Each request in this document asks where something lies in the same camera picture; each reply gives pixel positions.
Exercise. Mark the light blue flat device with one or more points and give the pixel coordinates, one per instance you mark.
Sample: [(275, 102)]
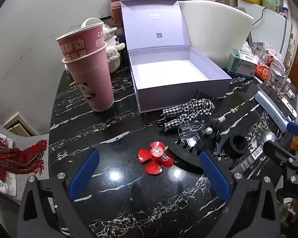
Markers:
[(270, 104)]

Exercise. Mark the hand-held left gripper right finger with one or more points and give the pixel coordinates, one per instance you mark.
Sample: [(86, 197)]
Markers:
[(214, 178)]

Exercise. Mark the black white checked scrunchie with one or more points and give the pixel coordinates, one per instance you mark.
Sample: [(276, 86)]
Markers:
[(188, 109)]

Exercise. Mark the red flower hair clip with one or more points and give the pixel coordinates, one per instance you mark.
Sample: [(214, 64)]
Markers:
[(155, 153)]

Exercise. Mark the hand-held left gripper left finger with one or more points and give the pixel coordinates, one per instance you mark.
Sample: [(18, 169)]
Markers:
[(84, 176)]

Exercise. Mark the lavender gift box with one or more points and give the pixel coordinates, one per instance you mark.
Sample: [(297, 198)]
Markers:
[(164, 29)]

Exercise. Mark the black lace bow with pearl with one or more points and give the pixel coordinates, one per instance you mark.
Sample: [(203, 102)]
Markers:
[(214, 138)]

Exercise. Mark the clear plastic hair clip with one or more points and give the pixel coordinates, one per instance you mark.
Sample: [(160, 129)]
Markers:
[(188, 131)]

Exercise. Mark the red plaid scarf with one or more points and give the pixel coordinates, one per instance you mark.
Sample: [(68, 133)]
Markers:
[(19, 158)]

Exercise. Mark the clear glass cup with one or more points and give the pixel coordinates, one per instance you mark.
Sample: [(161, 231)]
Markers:
[(259, 52)]

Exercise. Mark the smoky transparent container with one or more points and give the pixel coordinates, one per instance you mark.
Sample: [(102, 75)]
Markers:
[(205, 94)]

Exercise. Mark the red packet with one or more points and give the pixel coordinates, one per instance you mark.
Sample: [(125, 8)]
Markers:
[(262, 72)]

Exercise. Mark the black hair claw clip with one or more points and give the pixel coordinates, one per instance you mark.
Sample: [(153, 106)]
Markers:
[(182, 156)]

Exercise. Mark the white cartoon kettle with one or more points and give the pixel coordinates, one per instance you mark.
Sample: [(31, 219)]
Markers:
[(113, 54)]

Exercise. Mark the green white medicine box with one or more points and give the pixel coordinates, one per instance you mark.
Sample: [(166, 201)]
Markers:
[(241, 64)]

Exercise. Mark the black rectangular box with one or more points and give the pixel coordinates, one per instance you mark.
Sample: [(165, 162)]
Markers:
[(248, 162)]

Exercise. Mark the cartoon glass mug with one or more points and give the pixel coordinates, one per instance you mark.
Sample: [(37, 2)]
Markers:
[(275, 79)]

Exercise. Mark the pink paper cup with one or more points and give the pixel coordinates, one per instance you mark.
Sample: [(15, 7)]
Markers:
[(79, 44), (94, 84)]

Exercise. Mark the white foam sheet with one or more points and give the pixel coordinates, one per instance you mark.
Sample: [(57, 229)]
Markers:
[(213, 29)]

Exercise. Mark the jar with red contents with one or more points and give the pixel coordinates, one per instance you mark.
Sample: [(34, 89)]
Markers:
[(116, 12)]

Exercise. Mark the white refrigerator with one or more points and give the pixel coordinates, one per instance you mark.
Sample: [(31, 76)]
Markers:
[(270, 34)]

